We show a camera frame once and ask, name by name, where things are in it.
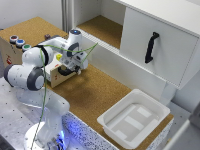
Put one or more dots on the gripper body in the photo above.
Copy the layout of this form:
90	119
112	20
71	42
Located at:
79	60

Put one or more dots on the wooden drawer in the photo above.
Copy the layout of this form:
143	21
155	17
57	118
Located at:
56	79

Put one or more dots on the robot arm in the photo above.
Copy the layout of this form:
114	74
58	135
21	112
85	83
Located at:
23	75

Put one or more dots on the wooden drawer box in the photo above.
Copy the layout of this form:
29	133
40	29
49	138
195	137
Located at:
33	28

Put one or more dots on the yellow block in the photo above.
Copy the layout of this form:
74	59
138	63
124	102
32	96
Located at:
59	57

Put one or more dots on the white cabinet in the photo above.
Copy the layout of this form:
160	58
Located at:
110	66

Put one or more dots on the purple block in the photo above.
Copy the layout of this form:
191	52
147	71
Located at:
47	36

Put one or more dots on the green button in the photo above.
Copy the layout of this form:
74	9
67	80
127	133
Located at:
26	47

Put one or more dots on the blue button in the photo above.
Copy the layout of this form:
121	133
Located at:
20	42

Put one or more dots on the red button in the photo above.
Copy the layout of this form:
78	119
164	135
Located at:
13	38

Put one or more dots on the white plastic box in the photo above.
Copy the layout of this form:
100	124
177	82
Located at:
133	121

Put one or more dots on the white sliding door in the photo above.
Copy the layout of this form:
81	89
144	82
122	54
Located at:
166	50

